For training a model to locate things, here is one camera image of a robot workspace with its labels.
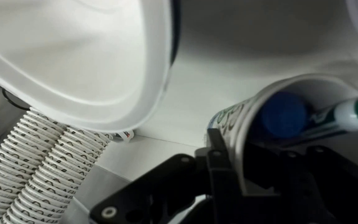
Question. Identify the short paper cup stack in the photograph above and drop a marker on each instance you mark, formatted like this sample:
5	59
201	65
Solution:
51	188

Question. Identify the tall paper cup stack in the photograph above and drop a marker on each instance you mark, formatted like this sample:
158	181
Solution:
21	152

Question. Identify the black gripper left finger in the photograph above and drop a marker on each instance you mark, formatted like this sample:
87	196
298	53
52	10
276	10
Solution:
224	182

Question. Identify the green white marker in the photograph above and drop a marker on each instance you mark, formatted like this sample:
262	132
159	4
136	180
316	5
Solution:
334	120

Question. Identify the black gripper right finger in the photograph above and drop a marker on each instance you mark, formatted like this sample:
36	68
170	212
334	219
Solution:
318	187

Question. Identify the blue marker cap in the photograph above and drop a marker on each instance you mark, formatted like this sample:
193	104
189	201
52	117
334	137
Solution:
282	116

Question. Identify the patterned paper coffee cup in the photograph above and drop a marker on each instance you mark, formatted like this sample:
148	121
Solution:
238	122

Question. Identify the white bowl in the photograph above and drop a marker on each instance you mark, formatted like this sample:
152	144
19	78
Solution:
101	65

